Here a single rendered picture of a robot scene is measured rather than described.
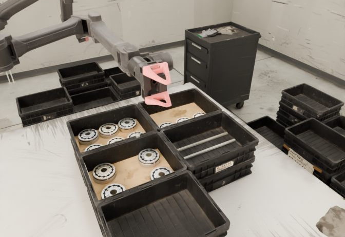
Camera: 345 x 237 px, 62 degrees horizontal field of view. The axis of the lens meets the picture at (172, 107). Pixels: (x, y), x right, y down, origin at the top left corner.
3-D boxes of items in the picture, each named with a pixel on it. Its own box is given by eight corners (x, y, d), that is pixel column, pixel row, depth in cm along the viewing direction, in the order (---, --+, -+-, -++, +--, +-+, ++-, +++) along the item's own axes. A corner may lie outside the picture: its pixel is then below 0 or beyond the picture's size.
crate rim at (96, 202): (96, 209, 107) (95, 204, 105) (78, 159, 129) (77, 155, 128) (188, 172, 122) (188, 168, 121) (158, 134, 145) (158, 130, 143)
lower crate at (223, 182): (187, 203, 133) (188, 186, 127) (159, 163, 156) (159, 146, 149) (253, 174, 149) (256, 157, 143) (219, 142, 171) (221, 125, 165)
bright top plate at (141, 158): (144, 166, 132) (144, 165, 132) (134, 154, 140) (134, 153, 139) (163, 158, 137) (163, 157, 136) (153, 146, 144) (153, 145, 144)
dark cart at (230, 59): (204, 123, 305) (210, 43, 257) (183, 104, 338) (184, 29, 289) (247, 109, 330) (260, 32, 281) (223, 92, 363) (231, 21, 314)
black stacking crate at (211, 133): (188, 187, 128) (189, 169, 121) (159, 148, 150) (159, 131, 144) (256, 159, 143) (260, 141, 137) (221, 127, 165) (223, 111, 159)
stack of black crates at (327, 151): (343, 195, 207) (365, 147, 183) (315, 212, 195) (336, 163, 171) (298, 161, 237) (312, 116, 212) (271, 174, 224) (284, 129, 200)
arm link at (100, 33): (88, 39, 120) (84, 12, 114) (101, 36, 122) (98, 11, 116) (126, 80, 88) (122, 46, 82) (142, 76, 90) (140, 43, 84)
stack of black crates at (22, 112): (34, 159, 238) (18, 115, 214) (30, 139, 260) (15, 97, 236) (82, 144, 255) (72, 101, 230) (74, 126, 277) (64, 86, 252)
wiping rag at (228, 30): (223, 36, 282) (223, 33, 280) (210, 30, 298) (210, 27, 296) (245, 32, 293) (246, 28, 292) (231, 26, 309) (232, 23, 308)
